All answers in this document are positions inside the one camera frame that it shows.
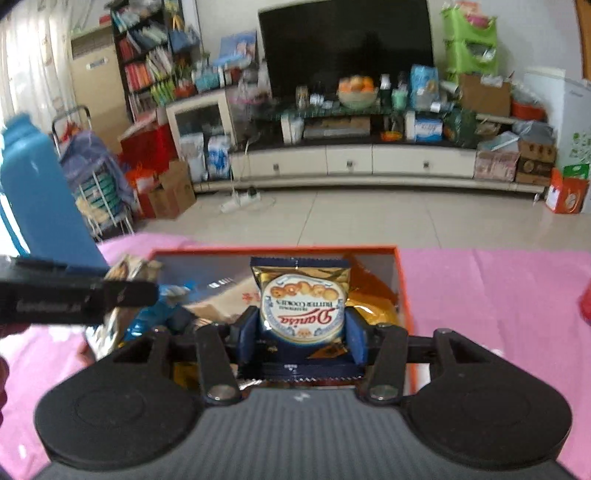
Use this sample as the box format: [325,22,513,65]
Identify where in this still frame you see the cloth-covered wire cart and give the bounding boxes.
[52,106,138,241]

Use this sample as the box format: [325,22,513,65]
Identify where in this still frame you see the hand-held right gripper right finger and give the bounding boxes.
[344,307,506,406]

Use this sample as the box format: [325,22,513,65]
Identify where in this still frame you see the pink tablecloth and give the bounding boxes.
[0,233,591,480]

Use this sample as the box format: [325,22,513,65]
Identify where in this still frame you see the white curtain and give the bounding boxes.
[0,0,77,136]

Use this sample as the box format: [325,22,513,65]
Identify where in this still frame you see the blue bottle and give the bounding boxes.
[0,113,112,272]

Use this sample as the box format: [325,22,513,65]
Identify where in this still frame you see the flat blue tissue pack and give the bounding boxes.
[414,117,445,143]

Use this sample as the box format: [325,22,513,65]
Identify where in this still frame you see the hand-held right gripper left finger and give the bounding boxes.
[111,306,263,406]

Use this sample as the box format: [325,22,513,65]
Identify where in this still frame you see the white power strip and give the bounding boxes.
[221,191,262,214]

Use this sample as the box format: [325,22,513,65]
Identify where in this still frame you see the silver foil snack packet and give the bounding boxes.
[83,255,163,361]

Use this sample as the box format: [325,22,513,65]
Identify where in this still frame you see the large brown cardboard box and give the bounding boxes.
[459,74,513,119]

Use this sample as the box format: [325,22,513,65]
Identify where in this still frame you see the tan snack packet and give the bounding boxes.
[185,276,260,325]

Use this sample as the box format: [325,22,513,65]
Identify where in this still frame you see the dark bookshelf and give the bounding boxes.
[111,0,205,121]

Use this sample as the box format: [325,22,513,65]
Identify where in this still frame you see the tall blue tissue pack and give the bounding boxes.
[410,65,440,110]

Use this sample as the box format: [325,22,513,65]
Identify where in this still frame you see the orange cardboard box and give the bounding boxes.
[121,244,419,398]

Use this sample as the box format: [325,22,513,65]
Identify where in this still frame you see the grey and white sack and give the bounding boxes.
[179,133,208,184]

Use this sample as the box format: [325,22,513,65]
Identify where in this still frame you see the orange and white carton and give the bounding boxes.
[545,165,591,215]

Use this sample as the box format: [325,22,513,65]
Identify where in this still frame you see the stacked brown cartons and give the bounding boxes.
[515,141,557,186]

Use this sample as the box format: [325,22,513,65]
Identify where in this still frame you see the white glass-door cabinet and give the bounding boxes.
[165,90,237,154]

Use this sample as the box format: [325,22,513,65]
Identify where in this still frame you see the yellow snack packet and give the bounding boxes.
[344,257,400,329]

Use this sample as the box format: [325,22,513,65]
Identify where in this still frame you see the white TV cabinet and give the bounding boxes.
[191,106,550,195]

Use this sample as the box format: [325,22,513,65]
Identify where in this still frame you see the pink carton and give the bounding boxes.
[475,150,518,182]

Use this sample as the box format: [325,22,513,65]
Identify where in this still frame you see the dark blue cookie packet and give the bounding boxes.
[249,256,366,382]

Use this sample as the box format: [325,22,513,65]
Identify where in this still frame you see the beige standing air conditioner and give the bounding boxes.
[70,25,133,140]

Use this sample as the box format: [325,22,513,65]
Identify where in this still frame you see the green plastic storage rack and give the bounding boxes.
[441,4,500,85]

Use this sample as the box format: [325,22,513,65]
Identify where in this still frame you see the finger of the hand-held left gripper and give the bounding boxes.
[102,279,160,309]

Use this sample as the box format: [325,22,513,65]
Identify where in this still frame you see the open brown cardboard box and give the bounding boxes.
[148,161,197,220]

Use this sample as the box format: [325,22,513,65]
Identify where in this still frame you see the black television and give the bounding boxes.
[257,0,435,100]

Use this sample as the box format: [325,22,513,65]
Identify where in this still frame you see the blue snack packet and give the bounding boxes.
[124,282,200,343]

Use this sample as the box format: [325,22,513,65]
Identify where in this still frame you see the bowl of oranges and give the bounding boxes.
[337,76,378,110]

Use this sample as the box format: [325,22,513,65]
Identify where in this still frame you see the blue and white sack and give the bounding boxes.
[208,136,232,182]

